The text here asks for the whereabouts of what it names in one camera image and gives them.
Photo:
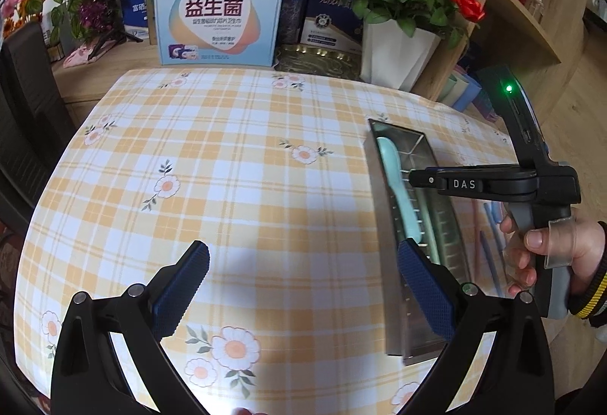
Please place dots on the white faceted flower pot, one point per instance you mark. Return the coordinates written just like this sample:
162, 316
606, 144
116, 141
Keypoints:
398, 57

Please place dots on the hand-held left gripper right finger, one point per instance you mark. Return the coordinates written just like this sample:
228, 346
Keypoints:
424, 287

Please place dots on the dark chair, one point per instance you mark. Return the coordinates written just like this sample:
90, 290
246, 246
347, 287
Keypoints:
28, 111

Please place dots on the light blue printed box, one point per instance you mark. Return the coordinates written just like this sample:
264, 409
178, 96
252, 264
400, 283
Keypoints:
218, 16

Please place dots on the black tripod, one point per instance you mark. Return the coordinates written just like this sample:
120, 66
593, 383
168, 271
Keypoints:
102, 43

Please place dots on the teal plastic spoon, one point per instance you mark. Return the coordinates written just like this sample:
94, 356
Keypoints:
393, 168

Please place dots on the green plastic cup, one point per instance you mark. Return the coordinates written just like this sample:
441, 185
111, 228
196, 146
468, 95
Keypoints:
450, 88

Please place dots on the purple tinsel flowers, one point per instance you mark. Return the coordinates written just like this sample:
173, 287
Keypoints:
95, 14

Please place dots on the golden embossed tray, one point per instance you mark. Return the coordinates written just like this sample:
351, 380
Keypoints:
317, 59

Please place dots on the stainless steel utensil tray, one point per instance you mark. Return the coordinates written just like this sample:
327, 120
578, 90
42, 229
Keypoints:
393, 301

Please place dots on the person's right hand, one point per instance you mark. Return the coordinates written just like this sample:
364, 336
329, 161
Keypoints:
532, 240

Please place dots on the blue plastic cup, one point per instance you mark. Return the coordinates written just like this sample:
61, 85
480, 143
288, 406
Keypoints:
469, 95

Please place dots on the blue chopstick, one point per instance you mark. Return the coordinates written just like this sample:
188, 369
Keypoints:
488, 263

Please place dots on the wooden shelf unit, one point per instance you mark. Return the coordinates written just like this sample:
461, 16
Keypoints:
536, 35

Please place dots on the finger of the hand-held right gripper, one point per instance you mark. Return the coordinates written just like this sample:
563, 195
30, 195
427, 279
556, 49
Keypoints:
427, 180

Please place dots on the blue and white box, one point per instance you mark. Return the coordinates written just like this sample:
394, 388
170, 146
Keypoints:
135, 7

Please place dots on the small glass bottle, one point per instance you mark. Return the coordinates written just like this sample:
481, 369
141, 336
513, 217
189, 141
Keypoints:
536, 7

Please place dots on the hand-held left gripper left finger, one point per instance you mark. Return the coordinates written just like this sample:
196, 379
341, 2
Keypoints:
182, 287

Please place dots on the purple carton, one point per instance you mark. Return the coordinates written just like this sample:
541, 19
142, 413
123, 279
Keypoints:
483, 104

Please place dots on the blue plastic spoon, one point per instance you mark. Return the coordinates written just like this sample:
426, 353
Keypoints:
491, 211

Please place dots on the pink cloth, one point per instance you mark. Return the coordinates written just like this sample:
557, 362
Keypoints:
80, 56

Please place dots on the dark blue gift box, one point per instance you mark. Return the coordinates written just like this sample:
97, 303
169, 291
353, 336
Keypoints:
332, 24

